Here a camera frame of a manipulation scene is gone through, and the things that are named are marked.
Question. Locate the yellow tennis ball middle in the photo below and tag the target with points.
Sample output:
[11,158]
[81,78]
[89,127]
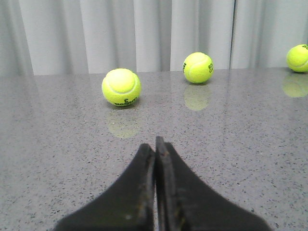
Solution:
[198,68]

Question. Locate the yellow tennis ball near left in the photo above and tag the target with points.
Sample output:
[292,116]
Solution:
[121,87]

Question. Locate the yellow tennis ball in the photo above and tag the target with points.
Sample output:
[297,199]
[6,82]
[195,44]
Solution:
[198,68]
[121,87]
[297,58]

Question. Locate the yellow tennis ball far right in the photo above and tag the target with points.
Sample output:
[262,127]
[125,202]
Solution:
[297,58]

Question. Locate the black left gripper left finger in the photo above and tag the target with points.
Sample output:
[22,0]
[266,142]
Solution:
[127,205]

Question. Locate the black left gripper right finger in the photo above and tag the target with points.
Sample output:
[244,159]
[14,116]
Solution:
[186,203]

